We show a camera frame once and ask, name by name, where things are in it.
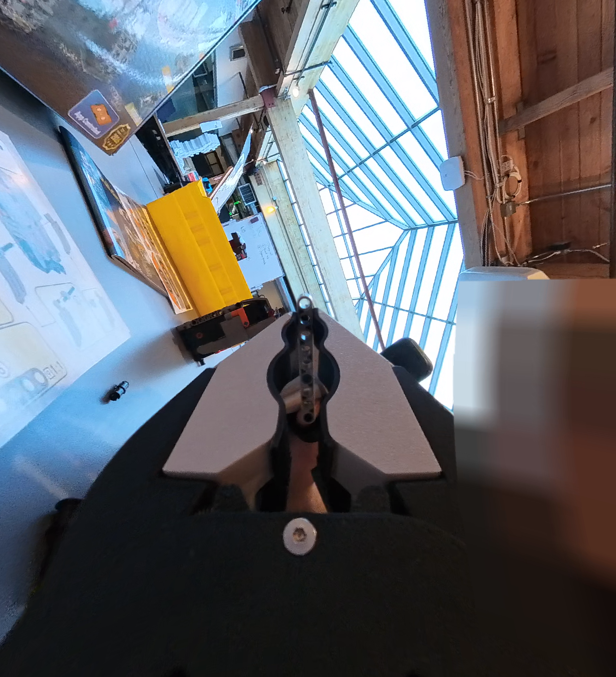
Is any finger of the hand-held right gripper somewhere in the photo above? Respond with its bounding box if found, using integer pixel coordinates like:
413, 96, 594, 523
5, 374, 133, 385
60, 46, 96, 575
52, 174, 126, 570
280, 382, 330, 425

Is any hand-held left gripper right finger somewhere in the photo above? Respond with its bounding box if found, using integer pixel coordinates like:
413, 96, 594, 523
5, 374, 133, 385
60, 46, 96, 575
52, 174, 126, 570
318, 312, 442, 512

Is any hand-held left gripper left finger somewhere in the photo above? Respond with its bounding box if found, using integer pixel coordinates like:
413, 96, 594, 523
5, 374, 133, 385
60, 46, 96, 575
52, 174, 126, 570
162, 312, 292, 512

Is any grey perforated building beam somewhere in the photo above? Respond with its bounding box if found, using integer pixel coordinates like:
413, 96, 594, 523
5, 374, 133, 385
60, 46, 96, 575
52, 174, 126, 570
296, 294, 331, 427

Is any person's right forearm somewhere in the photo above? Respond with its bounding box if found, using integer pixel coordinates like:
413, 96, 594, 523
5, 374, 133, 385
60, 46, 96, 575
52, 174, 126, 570
286, 439, 330, 514

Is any grey desk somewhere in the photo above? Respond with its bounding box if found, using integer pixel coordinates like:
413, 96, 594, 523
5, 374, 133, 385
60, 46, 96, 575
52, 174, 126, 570
0, 45, 298, 677

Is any partly built toy vehicle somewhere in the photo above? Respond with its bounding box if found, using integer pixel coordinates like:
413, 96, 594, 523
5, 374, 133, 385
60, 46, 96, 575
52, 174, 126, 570
175, 298, 278, 366

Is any whiteboard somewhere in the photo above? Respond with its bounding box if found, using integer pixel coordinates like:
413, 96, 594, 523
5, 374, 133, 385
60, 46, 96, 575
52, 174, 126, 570
222, 213, 286, 291

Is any yellow storage bin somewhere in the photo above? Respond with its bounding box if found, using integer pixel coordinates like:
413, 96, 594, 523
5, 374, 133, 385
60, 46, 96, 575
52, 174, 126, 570
146, 181, 254, 318

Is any pale wooden roof beam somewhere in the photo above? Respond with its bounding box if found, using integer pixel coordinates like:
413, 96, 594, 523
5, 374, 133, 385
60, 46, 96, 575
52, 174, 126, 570
263, 98, 364, 339

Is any glass skylight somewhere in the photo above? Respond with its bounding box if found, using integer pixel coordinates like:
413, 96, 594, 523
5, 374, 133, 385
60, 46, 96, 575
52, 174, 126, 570
276, 0, 465, 410

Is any building instruction booklet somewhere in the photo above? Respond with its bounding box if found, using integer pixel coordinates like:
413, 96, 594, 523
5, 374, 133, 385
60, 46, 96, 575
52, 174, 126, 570
58, 126, 197, 314

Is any open instruction booklet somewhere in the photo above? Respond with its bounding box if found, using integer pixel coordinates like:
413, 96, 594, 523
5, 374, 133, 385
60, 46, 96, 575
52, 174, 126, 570
0, 112, 131, 473

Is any blue toy kit box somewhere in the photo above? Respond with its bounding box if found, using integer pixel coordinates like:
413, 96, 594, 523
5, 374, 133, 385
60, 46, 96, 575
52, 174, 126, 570
0, 0, 262, 157

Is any white wall sensor box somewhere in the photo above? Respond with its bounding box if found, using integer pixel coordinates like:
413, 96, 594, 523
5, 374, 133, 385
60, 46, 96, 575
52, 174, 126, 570
439, 156, 466, 191

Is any bundle of wall cables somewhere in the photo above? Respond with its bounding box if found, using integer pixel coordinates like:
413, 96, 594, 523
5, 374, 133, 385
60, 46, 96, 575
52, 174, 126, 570
467, 0, 531, 265

